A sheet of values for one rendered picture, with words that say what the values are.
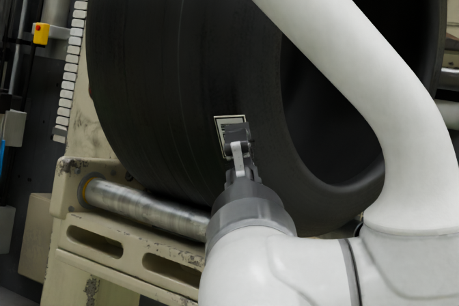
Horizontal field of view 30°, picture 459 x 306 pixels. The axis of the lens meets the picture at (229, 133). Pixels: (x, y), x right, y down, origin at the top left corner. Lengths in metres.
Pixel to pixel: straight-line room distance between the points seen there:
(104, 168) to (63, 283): 0.24
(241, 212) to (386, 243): 0.16
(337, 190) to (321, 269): 0.54
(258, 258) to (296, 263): 0.03
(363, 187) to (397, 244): 0.61
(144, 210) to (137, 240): 0.05
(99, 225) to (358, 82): 0.71
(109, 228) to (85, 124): 0.26
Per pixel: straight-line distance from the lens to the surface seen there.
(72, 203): 1.37
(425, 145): 0.70
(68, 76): 1.55
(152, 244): 1.23
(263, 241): 0.74
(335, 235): 1.40
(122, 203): 1.30
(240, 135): 0.93
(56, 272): 1.54
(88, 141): 1.48
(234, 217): 0.79
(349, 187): 1.27
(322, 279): 0.70
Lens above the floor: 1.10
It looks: 3 degrees down
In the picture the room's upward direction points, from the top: 10 degrees clockwise
